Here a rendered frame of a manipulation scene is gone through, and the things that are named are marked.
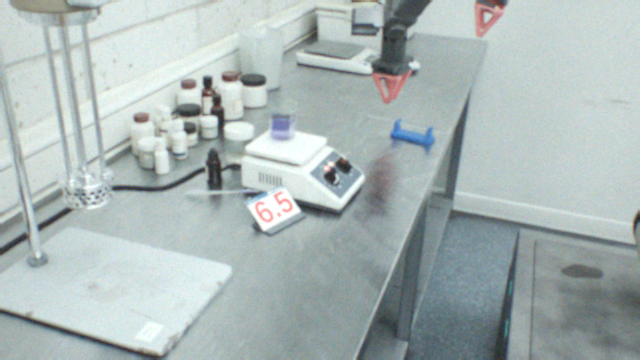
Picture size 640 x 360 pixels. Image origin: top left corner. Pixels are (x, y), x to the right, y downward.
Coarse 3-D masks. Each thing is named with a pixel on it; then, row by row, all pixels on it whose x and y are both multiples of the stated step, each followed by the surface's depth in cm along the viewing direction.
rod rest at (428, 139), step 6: (396, 126) 139; (432, 126) 137; (390, 132) 140; (396, 132) 139; (402, 132) 139; (408, 132) 140; (414, 132) 140; (426, 132) 135; (432, 132) 137; (402, 138) 139; (408, 138) 138; (414, 138) 137; (420, 138) 137; (426, 138) 136; (432, 138) 137; (426, 144) 136
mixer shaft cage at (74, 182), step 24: (48, 48) 68; (72, 72) 71; (72, 96) 73; (96, 96) 73; (72, 120) 76; (96, 120) 74; (72, 168) 80; (96, 168) 80; (72, 192) 75; (96, 192) 76
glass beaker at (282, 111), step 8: (272, 104) 112; (280, 104) 113; (288, 104) 109; (296, 104) 110; (272, 112) 109; (280, 112) 109; (288, 112) 109; (272, 120) 110; (280, 120) 110; (288, 120) 110; (272, 128) 111; (280, 128) 110; (288, 128) 111; (272, 136) 112; (280, 136) 111; (288, 136) 111
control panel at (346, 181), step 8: (328, 160) 112; (336, 160) 113; (320, 168) 108; (328, 168) 110; (336, 168) 111; (352, 168) 114; (312, 176) 105; (320, 176) 107; (344, 176) 111; (352, 176) 112; (328, 184) 106; (344, 184) 109; (352, 184) 110; (336, 192) 106; (344, 192) 107
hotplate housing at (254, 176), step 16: (256, 160) 109; (272, 160) 109; (320, 160) 110; (256, 176) 109; (272, 176) 108; (288, 176) 107; (304, 176) 105; (288, 192) 108; (304, 192) 107; (320, 192) 105; (352, 192) 110; (320, 208) 107; (336, 208) 105
